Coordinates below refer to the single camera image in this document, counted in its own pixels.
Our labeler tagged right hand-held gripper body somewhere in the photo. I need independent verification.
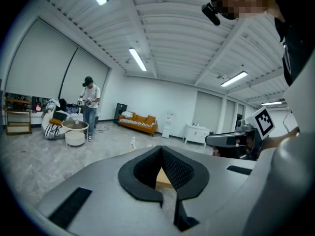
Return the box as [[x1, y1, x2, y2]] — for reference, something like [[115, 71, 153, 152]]
[[205, 107, 275, 161]]

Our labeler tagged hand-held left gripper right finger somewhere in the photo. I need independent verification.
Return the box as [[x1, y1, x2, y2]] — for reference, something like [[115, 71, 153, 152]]
[[161, 146, 210, 232]]

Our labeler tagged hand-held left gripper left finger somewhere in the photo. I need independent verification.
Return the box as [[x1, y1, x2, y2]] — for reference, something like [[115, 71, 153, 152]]
[[118, 146, 164, 207]]

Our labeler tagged person's right forearm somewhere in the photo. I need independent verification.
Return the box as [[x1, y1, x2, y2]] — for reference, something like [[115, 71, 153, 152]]
[[261, 127, 300, 149]]

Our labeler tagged person's right hand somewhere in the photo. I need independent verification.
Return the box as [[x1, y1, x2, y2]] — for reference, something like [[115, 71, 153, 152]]
[[245, 134, 256, 155]]

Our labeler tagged light wooden table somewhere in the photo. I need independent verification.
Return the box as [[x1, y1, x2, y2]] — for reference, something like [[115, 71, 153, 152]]
[[156, 167, 173, 189]]

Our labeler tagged white low cabinet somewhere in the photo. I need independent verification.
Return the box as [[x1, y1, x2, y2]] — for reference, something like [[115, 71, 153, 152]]
[[184, 123, 212, 147]]

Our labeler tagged orange sofa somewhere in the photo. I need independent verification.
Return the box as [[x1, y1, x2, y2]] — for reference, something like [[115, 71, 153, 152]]
[[118, 111, 158, 135]]

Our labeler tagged white water dispenser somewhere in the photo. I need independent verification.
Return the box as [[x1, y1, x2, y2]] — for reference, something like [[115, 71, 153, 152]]
[[161, 111, 175, 139]]

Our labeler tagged black cabinet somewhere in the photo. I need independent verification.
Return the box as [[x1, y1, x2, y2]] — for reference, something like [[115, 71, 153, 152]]
[[113, 102, 128, 124]]

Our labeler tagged white round side table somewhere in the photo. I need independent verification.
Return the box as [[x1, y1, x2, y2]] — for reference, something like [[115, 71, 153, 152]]
[[61, 119, 90, 148]]

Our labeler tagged person's black shirt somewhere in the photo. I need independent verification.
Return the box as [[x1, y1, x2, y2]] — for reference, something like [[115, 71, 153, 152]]
[[274, 0, 315, 87]]

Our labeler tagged striped cushion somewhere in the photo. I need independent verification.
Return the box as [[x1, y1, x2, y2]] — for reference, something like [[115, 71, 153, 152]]
[[44, 123, 62, 139]]

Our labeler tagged white roller blind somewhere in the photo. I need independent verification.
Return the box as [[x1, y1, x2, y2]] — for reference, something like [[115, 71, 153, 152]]
[[60, 47, 110, 105], [5, 18, 78, 98]]

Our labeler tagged pile of clothes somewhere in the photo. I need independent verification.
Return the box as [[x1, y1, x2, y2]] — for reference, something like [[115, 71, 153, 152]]
[[42, 98, 61, 116]]

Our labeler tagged wooden shelf rack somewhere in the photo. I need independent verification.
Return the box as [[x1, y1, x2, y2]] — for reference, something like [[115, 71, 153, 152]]
[[4, 98, 33, 135]]

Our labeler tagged black head-worn camera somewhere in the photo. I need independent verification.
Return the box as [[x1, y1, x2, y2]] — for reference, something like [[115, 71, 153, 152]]
[[201, 2, 221, 27]]

